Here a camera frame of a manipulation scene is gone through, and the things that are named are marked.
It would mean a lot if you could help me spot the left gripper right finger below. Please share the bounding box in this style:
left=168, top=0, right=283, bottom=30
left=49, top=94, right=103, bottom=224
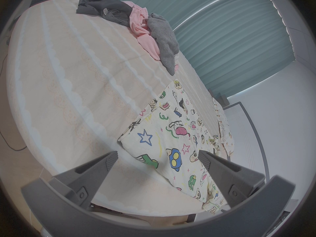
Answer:
left=197, top=150, right=265, bottom=210

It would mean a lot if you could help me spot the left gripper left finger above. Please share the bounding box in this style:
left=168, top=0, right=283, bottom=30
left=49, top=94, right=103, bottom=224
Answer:
left=50, top=151, right=119, bottom=210

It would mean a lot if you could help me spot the white printed pyjama top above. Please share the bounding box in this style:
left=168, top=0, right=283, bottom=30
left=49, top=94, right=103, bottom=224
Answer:
left=117, top=79, right=229, bottom=214

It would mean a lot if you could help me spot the bed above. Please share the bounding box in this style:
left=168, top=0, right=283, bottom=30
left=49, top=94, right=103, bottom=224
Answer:
left=6, top=0, right=271, bottom=222

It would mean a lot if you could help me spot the pile of clothes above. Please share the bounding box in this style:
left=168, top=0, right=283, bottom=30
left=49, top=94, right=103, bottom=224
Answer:
left=76, top=0, right=180, bottom=76

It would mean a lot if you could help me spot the white printed pillow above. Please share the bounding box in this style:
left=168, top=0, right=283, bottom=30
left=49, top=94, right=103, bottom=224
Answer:
left=212, top=96, right=235, bottom=156

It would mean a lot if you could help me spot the grey bedside table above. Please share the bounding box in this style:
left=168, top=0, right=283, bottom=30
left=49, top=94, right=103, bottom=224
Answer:
left=209, top=89, right=230, bottom=105

